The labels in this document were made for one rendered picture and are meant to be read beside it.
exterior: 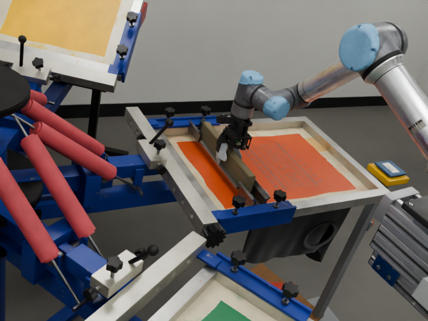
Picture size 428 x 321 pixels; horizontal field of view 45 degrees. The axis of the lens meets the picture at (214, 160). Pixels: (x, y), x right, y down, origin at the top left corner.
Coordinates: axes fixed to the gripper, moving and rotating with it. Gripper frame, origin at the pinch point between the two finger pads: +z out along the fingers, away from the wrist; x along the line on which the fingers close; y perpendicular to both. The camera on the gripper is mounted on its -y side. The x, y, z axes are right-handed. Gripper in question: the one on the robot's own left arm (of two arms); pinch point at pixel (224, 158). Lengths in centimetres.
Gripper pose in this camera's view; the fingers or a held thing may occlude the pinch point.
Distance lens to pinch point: 186.2
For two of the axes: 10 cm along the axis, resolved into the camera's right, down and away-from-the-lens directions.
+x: 8.7, -0.8, 4.9
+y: 4.5, 5.7, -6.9
